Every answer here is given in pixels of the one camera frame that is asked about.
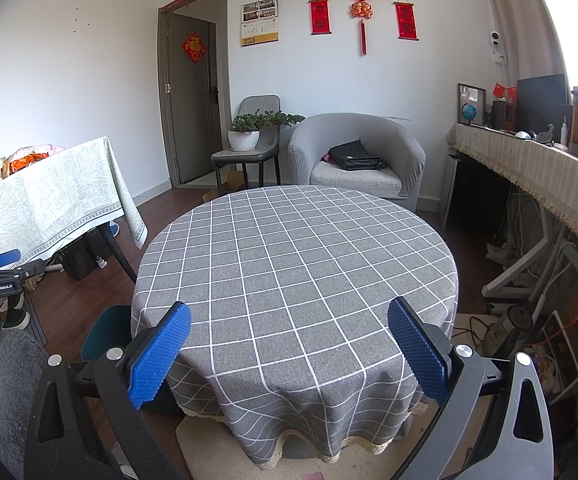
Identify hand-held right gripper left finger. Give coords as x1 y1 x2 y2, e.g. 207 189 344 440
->
22 301 193 480

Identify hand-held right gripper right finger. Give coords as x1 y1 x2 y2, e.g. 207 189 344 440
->
386 296 554 480

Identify dark green trash bin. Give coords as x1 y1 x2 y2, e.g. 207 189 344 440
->
80 305 184 415

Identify black shoe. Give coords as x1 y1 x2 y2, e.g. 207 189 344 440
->
0 292 31 332

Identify black box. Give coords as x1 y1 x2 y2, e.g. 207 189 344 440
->
62 237 105 282

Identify side table with pale green cloth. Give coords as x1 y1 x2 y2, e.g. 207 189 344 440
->
0 136 148 273

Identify black table leg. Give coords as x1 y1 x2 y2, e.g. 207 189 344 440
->
100 222 139 286

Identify grey vacuum cleaner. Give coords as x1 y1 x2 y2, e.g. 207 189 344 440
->
489 305 534 361

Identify orange snack bags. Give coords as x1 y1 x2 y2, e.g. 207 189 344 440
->
2 144 65 178

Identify grey fluffy garment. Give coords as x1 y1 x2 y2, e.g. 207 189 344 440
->
0 330 52 480

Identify round table with grey checked cloth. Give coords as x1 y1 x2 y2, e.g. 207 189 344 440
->
130 185 458 463

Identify flat cardboard box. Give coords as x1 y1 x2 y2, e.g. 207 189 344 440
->
201 170 245 203

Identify black handbag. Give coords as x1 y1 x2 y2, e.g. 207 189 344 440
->
328 139 388 172

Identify potted plant in white pot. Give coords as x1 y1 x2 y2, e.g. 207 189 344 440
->
227 110 306 152

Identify grey armchair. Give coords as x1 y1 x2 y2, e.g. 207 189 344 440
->
288 112 426 211

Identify grey door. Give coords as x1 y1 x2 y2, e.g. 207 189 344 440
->
166 14 218 184

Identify dark wooden box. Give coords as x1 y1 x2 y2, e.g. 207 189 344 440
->
492 100 517 131

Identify grey dining chair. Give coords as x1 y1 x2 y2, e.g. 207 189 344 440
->
211 95 282 196

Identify red diamond door decoration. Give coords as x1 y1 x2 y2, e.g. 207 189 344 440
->
181 32 207 65

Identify black monitor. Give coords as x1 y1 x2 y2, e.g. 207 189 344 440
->
516 73 570 133

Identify red hanging scroll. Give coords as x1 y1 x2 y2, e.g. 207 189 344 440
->
308 0 334 37
394 0 420 42

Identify white desk frame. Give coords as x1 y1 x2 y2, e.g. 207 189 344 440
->
483 200 570 301

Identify dark picture frame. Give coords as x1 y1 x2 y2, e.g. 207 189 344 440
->
457 82 487 127

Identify wall calendar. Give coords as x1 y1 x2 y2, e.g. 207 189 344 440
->
241 0 280 47

